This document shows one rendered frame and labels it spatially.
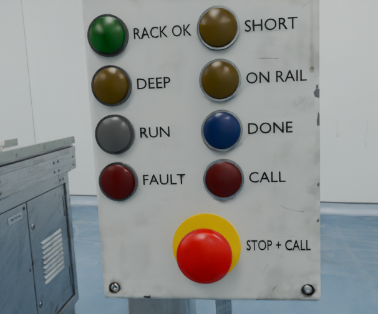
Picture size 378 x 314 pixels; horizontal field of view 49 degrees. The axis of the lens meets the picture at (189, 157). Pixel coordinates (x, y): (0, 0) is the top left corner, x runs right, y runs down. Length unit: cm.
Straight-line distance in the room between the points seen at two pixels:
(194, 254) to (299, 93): 14
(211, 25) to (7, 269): 135
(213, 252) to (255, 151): 8
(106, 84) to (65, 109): 411
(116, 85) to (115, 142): 4
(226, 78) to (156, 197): 10
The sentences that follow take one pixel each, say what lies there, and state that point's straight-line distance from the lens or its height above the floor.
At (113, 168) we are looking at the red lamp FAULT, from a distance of 31.
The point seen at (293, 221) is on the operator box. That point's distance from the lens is 32.
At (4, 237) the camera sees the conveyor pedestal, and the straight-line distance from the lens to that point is 153.
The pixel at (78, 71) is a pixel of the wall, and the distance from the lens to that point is 432.
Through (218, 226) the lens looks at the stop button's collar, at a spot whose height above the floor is 92.
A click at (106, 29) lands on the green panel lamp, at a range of 31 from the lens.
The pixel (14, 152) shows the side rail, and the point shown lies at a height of 87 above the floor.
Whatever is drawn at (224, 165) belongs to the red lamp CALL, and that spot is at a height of 97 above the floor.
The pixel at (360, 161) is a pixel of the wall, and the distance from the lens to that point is 371.
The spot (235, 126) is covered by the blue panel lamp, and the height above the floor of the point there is 99.
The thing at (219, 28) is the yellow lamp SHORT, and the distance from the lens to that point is 30.
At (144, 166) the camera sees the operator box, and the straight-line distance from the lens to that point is 31.
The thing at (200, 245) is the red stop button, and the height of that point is 91.
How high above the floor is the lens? 101
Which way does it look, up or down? 8 degrees down
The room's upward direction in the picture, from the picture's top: 3 degrees counter-clockwise
